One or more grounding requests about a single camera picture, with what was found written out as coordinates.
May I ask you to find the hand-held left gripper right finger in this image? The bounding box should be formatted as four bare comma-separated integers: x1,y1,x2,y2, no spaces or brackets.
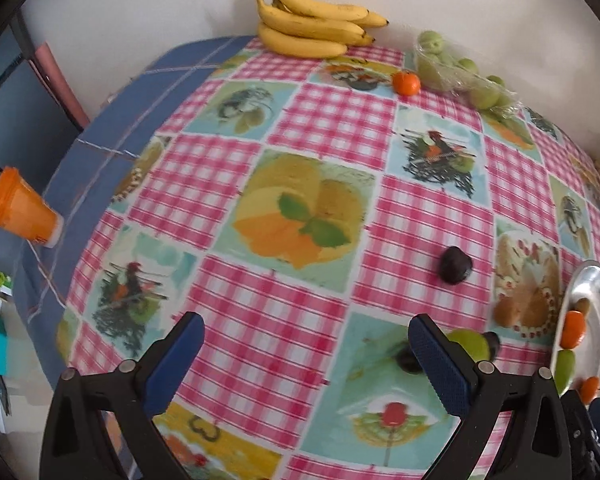
408,313,573,480

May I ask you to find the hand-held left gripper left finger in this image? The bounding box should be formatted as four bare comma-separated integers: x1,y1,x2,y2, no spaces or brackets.
39,311,206,480

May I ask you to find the orange tangerine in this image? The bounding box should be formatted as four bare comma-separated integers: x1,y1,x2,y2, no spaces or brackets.
579,376,600,405
560,310,587,350

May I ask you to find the dark purple plum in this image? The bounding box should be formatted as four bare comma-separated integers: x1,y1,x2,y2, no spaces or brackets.
482,331,502,361
439,246,473,285
396,342,423,375

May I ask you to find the large green jujube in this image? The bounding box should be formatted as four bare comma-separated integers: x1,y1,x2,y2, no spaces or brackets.
554,349,577,396
446,329,491,363

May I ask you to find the round steel bowl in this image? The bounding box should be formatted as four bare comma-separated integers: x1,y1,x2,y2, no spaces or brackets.
550,259,600,411

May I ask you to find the orange plastic cup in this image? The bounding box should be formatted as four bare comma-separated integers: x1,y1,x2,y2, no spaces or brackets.
0,166,65,249

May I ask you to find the blue checked cloth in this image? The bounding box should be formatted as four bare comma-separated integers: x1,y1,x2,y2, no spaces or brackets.
10,35,261,480

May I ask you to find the pink plaid fruit-print tablecloth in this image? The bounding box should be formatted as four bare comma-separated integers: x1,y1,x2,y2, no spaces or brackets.
55,35,600,480

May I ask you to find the small tangerine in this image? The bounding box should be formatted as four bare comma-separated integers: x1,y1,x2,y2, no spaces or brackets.
391,70,422,97

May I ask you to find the blue and pink chair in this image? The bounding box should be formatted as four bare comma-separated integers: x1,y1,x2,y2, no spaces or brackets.
0,10,91,171

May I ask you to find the pile of green jujubes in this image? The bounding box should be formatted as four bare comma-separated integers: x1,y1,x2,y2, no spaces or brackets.
416,30,518,116

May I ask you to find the yellow banana bunch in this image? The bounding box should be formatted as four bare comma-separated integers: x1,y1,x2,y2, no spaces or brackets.
255,0,390,59

